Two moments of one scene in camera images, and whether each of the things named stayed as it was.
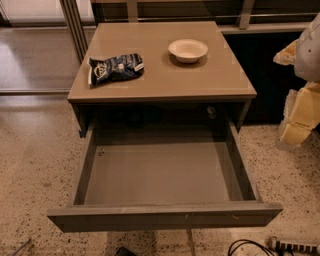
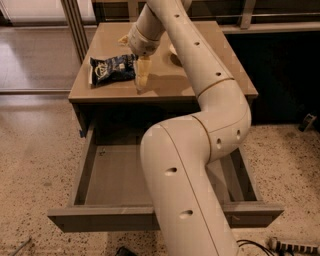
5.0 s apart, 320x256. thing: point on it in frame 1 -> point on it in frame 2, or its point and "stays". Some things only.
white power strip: (293, 246) stays
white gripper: (309, 58) -> (141, 44)
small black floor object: (123, 251) stays
